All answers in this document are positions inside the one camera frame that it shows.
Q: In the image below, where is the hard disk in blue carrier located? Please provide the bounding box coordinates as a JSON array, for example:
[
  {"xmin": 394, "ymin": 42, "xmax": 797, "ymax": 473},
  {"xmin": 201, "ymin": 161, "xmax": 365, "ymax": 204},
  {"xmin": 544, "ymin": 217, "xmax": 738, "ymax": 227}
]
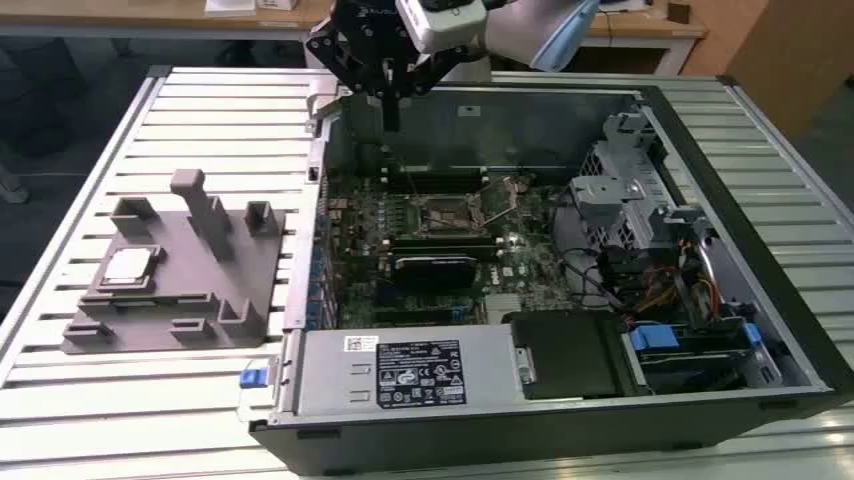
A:
[{"xmin": 624, "ymin": 323, "xmax": 766, "ymax": 397}]

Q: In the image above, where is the black disk bay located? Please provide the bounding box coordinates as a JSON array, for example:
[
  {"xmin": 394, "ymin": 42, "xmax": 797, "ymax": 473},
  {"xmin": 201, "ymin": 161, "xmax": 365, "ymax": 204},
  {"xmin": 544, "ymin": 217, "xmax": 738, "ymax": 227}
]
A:
[{"xmin": 501, "ymin": 309, "xmax": 654, "ymax": 401}]

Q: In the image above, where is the grey parts rack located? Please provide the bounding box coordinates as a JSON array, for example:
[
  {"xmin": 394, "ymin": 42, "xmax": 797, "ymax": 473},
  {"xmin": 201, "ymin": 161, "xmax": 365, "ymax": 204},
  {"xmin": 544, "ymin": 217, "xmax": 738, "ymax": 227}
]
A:
[{"xmin": 61, "ymin": 168, "xmax": 289, "ymax": 355}]

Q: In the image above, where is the green motherboard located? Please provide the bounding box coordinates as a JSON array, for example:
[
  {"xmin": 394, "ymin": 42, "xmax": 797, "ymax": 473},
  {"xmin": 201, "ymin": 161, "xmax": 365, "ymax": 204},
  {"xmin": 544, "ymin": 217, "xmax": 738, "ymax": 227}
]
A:
[{"xmin": 319, "ymin": 172, "xmax": 589, "ymax": 331}]

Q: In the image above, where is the wooden cabinet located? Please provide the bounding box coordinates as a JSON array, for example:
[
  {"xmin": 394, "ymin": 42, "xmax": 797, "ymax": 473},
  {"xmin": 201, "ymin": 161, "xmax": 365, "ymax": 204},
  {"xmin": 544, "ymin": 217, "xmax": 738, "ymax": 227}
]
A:
[{"xmin": 680, "ymin": 0, "xmax": 854, "ymax": 144}]

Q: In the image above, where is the black PC case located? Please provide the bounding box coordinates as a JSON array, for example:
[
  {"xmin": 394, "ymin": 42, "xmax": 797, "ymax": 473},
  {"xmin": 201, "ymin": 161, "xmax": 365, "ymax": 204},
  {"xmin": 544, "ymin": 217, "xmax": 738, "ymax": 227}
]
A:
[{"xmin": 247, "ymin": 77, "xmax": 854, "ymax": 477}]

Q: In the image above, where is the coloured wire bundle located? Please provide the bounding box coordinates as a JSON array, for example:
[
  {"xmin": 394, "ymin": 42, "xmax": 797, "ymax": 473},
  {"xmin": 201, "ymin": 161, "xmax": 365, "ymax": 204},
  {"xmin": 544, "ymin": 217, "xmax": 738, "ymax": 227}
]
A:
[{"xmin": 624, "ymin": 237, "xmax": 726, "ymax": 326}]

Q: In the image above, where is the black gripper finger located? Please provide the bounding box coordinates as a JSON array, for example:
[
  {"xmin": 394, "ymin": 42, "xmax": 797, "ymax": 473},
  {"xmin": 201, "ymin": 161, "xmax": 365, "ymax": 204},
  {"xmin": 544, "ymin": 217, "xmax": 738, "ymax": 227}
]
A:
[
  {"xmin": 305, "ymin": 17, "xmax": 394, "ymax": 132},
  {"xmin": 391, "ymin": 46, "xmax": 470, "ymax": 132}
]

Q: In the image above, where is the silver power supply unit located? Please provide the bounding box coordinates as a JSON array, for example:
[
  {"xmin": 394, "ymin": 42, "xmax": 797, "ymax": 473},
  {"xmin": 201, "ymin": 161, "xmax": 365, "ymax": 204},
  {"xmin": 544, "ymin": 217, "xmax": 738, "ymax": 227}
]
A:
[{"xmin": 270, "ymin": 327, "xmax": 520, "ymax": 419}]

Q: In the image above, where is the dark office chair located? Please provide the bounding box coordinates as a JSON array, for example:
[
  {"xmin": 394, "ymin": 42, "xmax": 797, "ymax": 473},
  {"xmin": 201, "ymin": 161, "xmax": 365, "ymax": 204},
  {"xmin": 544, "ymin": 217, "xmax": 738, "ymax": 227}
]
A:
[{"xmin": 0, "ymin": 37, "xmax": 89, "ymax": 156}]

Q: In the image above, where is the silver drive cage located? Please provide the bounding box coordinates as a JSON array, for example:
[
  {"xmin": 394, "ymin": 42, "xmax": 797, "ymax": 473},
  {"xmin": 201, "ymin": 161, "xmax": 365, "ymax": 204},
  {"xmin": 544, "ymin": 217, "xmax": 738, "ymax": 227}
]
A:
[{"xmin": 568, "ymin": 112, "xmax": 673, "ymax": 251}]

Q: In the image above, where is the silver CPU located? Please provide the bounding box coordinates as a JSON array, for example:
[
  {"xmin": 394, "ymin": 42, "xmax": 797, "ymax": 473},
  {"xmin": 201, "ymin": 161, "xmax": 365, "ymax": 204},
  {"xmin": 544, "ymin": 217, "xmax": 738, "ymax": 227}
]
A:
[{"xmin": 98, "ymin": 245, "xmax": 162, "ymax": 286}]

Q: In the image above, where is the grey metal leg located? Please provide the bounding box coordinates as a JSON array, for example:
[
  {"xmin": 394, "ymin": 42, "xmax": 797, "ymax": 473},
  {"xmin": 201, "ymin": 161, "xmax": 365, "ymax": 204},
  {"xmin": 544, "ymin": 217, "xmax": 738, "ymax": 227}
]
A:
[{"xmin": 0, "ymin": 142, "xmax": 32, "ymax": 205}]

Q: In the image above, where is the CPU socket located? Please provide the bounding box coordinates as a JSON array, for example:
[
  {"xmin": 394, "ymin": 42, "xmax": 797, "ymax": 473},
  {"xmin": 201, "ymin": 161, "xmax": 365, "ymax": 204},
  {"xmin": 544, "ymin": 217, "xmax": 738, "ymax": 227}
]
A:
[{"xmin": 414, "ymin": 192, "xmax": 488, "ymax": 237}]

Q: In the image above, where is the metal socket cover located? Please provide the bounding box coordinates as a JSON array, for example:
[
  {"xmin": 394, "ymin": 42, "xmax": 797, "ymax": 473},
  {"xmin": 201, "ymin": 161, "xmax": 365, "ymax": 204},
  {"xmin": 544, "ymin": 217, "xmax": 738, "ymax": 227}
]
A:
[{"xmin": 470, "ymin": 173, "xmax": 533, "ymax": 226}]

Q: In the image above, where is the silver chipset heatsink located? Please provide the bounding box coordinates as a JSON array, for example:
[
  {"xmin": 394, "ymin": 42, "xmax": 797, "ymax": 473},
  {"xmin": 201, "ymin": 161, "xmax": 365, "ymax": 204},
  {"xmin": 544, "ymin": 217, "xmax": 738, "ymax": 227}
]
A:
[{"xmin": 485, "ymin": 293, "xmax": 526, "ymax": 324}]

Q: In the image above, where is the small black graphics card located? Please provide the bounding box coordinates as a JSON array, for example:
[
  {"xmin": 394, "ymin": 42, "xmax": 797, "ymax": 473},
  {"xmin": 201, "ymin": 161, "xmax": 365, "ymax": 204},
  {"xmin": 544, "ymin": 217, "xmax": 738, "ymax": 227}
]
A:
[{"xmin": 391, "ymin": 254, "xmax": 481, "ymax": 292}]

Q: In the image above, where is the wooden desk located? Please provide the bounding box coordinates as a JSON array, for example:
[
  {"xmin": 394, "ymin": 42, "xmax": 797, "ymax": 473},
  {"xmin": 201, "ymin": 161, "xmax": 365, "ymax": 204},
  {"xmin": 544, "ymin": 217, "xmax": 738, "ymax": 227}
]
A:
[{"xmin": 0, "ymin": 0, "xmax": 710, "ymax": 69}]

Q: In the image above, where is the black wire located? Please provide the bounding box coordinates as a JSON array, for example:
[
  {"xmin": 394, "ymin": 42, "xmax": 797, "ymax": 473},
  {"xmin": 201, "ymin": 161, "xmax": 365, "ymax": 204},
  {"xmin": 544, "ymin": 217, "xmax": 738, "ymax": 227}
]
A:
[{"xmin": 550, "ymin": 192, "xmax": 606, "ymax": 304}]

